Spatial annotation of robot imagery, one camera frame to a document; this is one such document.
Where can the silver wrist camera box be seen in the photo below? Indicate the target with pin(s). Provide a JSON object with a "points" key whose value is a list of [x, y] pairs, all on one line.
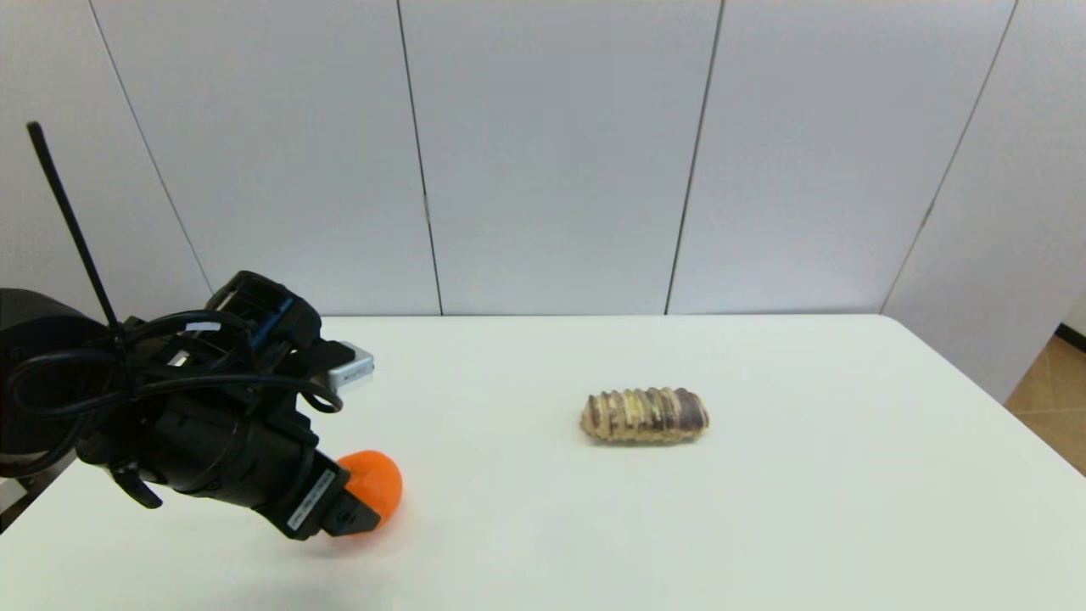
{"points": [[352, 367]]}

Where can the orange mandarin fruit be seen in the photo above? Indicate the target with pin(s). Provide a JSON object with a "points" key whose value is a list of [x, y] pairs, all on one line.
{"points": [[377, 484]]}

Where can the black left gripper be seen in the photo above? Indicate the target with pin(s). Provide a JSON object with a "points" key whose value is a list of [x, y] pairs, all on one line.
{"points": [[280, 475]]}

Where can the brown striped bread roll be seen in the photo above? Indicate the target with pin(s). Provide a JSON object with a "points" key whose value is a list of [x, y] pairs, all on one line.
{"points": [[645, 415]]}

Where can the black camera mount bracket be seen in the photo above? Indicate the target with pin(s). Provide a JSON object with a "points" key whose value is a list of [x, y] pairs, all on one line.
{"points": [[267, 314]]}

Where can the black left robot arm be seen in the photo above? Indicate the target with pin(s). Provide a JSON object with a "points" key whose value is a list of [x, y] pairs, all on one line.
{"points": [[42, 318]]}

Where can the grey floor equipment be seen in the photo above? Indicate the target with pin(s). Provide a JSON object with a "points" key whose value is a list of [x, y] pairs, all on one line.
{"points": [[10, 502]]}

